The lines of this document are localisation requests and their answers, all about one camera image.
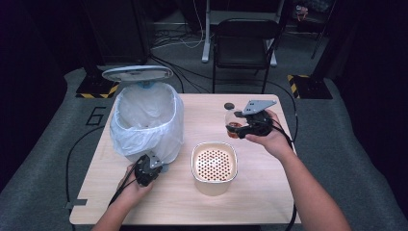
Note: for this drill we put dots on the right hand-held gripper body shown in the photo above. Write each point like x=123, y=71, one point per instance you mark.
x=260, y=123

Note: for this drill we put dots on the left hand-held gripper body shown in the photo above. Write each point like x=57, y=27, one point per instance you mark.
x=146, y=171

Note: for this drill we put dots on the clear plastic cup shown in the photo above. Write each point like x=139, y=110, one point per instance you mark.
x=231, y=120

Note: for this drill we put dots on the white plastic bin bag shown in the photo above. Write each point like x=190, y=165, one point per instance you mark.
x=147, y=141

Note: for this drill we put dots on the beige container with perforated strainer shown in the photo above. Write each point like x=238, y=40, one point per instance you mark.
x=214, y=165

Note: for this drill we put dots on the white and grey pedal bin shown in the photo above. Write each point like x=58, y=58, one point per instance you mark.
x=138, y=73

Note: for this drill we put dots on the person's right hand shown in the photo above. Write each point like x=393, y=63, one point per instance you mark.
x=275, y=141

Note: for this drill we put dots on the person's left hand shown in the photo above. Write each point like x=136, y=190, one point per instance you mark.
x=131, y=191

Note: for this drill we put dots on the small dark round lid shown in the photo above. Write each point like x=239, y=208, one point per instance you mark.
x=229, y=106

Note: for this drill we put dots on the black stand with striped base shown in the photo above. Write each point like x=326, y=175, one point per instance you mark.
x=312, y=88
x=96, y=88

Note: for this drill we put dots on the black folding chair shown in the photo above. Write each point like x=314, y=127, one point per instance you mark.
x=245, y=45

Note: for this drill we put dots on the grey tape strip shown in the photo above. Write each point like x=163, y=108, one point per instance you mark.
x=76, y=203

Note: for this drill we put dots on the black cabinet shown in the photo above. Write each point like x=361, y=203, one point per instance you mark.
x=122, y=32

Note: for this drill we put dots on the white metal desk frame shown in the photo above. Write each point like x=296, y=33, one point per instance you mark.
x=205, y=38

